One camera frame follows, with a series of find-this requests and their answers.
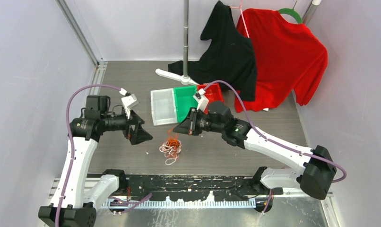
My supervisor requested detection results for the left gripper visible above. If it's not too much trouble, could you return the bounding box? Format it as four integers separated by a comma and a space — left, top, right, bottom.
101, 106, 153, 144

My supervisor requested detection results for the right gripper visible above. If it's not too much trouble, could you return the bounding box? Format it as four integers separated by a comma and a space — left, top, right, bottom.
173, 107, 224, 136

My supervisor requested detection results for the cable bundle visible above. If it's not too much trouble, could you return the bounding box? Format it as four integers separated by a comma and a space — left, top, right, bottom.
159, 127, 182, 166

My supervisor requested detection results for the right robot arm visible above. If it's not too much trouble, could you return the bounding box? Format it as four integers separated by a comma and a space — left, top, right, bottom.
173, 101, 337, 200

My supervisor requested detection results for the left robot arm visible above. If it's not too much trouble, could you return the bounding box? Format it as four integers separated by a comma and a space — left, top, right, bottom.
38, 94, 153, 227

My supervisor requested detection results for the green plastic bin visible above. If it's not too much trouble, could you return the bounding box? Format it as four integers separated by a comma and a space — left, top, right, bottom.
173, 86, 198, 122

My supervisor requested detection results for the white plastic bin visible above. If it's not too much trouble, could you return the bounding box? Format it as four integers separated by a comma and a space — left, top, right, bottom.
150, 88, 178, 126

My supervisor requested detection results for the red plastic bin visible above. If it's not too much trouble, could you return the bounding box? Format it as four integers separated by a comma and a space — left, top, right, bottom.
197, 84, 224, 104

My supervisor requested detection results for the white rack base foot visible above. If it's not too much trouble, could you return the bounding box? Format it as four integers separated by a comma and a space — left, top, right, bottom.
155, 69, 199, 86

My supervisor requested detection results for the black t-shirt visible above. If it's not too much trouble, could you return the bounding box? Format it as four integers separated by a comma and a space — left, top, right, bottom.
168, 0, 258, 103

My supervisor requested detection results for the garment rack pole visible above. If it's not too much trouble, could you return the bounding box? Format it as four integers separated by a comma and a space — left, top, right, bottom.
183, 0, 190, 81

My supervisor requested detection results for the red t-shirt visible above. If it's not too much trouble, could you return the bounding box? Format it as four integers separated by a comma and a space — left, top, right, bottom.
234, 9, 328, 112

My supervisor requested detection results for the pink hanger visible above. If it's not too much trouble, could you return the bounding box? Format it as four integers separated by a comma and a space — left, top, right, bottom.
230, 0, 250, 38

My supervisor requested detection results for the green hanger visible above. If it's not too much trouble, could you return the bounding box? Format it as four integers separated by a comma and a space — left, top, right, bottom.
278, 0, 303, 24

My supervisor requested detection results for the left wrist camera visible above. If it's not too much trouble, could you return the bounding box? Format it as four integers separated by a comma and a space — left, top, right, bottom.
121, 93, 139, 120

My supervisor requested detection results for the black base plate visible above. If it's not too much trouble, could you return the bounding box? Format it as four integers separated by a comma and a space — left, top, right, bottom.
111, 175, 268, 202

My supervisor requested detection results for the aluminium frame rail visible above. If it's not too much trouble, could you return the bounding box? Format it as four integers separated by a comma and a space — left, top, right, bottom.
56, 0, 99, 66

